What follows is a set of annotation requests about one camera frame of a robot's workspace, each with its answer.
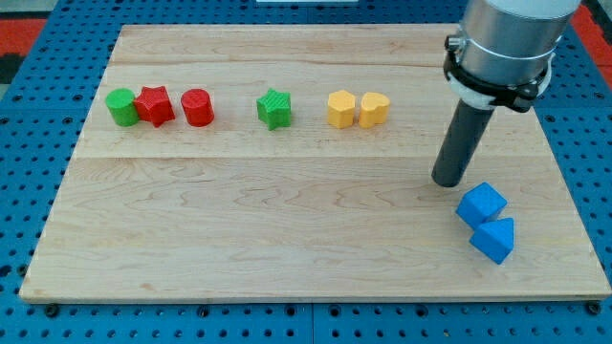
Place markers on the blue cube block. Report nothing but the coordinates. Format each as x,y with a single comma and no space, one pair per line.
481,204

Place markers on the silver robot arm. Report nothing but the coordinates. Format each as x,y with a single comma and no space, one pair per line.
509,42

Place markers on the light wooden board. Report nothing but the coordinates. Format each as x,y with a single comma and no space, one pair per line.
232,212

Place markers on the green star block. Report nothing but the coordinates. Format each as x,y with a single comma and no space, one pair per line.
274,108

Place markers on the yellow hexagon block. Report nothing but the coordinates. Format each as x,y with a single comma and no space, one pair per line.
341,107

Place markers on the yellow heart block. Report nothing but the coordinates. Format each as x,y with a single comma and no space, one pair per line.
374,109

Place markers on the red cylinder block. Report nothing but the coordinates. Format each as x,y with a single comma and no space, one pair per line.
197,107

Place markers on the red star block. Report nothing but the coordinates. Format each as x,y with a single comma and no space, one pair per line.
153,105

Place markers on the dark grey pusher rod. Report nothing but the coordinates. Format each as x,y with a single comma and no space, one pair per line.
466,129

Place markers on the green cylinder block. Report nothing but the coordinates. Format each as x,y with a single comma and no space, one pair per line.
120,104

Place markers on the blue triangular prism block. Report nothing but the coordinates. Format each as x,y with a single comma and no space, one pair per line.
495,239

